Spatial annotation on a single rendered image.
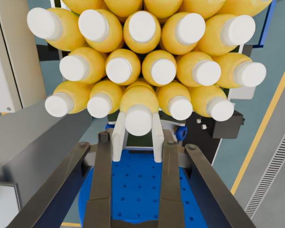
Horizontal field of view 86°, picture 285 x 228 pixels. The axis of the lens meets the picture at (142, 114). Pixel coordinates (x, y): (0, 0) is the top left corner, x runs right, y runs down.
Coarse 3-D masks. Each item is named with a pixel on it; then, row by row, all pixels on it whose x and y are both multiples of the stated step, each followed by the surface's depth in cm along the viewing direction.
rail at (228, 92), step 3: (240, 45) 34; (234, 48) 36; (237, 48) 35; (240, 48) 34; (234, 51) 36; (237, 51) 35; (240, 51) 34; (225, 90) 39; (228, 90) 38; (231, 90) 38; (225, 93) 39; (228, 93) 38; (231, 93) 38; (228, 96) 38; (228, 99) 38
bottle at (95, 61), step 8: (80, 48) 27; (88, 48) 28; (80, 56) 25; (88, 56) 26; (96, 56) 28; (104, 56) 33; (88, 64) 26; (96, 64) 28; (104, 64) 31; (88, 72) 26; (96, 72) 28; (104, 72) 32; (80, 80) 28; (88, 80) 28; (96, 80) 30
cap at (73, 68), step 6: (66, 60) 23; (72, 60) 23; (78, 60) 23; (60, 66) 24; (66, 66) 24; (72, 66) 24; (78, 66) 24; (84, 66) 24; (66, 72) 24; (72, 72) 24; (78, 72) 24; (84, 72) 24; (66, 78) 24; (72, 78) 24; (78, 78) 24
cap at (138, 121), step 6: (138, 108) 21; (144, 108) 22; (132, 114) 20; (138, 114) 20; (144, 114) 20; (150, 114) 21; (126, 120) 20; (132, 120) 21; (138, 120) 21; (144, 120) 21; (150, 120) 20; (126, 126) 21; (132, 126) 21; (138, 126) 21; (144, 126) 21; (150, 126) 21; (132, 132) 21; (138, 132) 21; (144, 132) 21
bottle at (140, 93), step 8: (136, 80) 34; (144, 80) 35; (128, 88) 29; (136, 88) 26; (144, 88) 26; (152, 88) 31; (128, 96) 24; (136, 96) 23; (144, 96) 24; (152, 96) 25; (120, 104) 25; (128, 104) 23; (136, 104) 22; (144, 104) 23; (152, 104) 24; (152, 112) 23
